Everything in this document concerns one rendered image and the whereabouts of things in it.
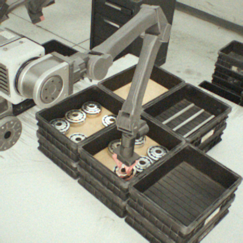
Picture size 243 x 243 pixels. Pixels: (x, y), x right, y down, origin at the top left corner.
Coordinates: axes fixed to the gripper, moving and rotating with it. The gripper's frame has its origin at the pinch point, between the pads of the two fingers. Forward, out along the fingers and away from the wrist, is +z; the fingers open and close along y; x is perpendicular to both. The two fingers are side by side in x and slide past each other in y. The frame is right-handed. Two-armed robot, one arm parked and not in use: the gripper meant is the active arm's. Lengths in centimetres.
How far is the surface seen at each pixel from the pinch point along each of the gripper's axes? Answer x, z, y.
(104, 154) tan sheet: -5.1, 6.2, 16.0
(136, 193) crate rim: 9.0, -3.7, -14.5
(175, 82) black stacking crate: -70, -1, 27
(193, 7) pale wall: -332, 76, 183
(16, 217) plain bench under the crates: 39.9, 20.0, 22.1
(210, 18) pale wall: -334, 80, 157
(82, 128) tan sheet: -9.6, 6.4, 36.0
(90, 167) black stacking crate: 8.4, 2.6, 11.7
